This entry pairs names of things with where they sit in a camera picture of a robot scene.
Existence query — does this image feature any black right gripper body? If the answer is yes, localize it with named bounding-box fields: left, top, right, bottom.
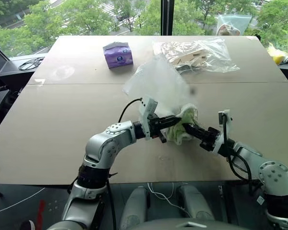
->
left=199, top=127, right=221, bottom=151

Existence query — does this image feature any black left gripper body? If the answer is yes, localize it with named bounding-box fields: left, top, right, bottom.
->
left=148, top=114, right=166, bottom=139

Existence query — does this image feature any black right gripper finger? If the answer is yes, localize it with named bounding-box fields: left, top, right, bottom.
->
left=186, top=129, right=206, bottom=142
left=183, top=123, right=209, bottom=136

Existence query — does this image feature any green and white towel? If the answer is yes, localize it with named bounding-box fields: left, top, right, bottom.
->
left=167, top=103, right=199, bottom=146

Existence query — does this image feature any translucent white drawstring bag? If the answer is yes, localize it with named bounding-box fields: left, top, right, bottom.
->
left=122, top=53, right=195, bottom=120

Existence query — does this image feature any clear bag of wooden pieces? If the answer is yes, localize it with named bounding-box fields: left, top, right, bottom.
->
left=152, top=38, right=240, bottom=74

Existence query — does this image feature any clear blue-edged zip bag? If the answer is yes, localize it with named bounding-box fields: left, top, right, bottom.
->
left=217, top=14, right=252, bottom=36

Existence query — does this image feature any silver rounded right robot leg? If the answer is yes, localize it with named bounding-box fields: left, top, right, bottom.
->
left=176, top=184, right=216, bottom=223

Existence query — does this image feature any silver rounded robot leg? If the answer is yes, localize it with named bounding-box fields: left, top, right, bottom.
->
left=120, top=186, right=151, bottom=230
left=176, top=184, right=216, bottom=223

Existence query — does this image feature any silver rounded left robot leg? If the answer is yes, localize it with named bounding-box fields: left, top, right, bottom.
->
left=120, top=186, right=151, bottom=230

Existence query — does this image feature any purple tissue pack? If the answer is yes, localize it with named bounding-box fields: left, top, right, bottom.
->
left=102, top=42, right=134, bottom=70

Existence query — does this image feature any grey robot torso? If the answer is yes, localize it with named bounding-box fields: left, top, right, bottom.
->
left=134, top=217, right=233, bottom=230

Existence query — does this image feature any yellow soft object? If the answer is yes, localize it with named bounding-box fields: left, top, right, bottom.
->
left=267, top=43, right=286, bottom=64

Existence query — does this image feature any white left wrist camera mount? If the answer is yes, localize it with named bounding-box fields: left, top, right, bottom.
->
left=138, top=95, right=158, bottom=141

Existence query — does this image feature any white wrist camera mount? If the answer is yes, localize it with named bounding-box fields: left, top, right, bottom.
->
left=138, top=95, right=158, bottom=141
left=212, top=109, right=232, bottom=154

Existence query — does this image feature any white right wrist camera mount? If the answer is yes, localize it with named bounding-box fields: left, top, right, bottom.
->
left=212, top=109, right=232, bottom=154

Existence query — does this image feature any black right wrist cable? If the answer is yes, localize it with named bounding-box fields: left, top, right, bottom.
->
left=221, top=117, right=262, bottom=195

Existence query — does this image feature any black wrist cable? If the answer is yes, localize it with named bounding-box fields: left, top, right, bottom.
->
left=118, top=98, right=143, bottom=123
left=221, top=117, right=262, bottom=195

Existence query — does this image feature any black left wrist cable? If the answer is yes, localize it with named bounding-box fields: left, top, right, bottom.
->
left=118, top=98, right=143, bottom=123

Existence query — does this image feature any thin white cable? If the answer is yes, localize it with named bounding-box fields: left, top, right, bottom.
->
left=147, top=182, right=190, bottom=213

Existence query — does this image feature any dark window frame post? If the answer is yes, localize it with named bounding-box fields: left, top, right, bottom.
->
left=160, top=0, right=175, bottom=36

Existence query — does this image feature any coiled black wire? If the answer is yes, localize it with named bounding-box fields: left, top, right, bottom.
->
left=18, top=57, right=45, bottom=71

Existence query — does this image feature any thin white floor cord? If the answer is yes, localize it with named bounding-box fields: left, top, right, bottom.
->
left=0, top=187, right=46, bottom=216

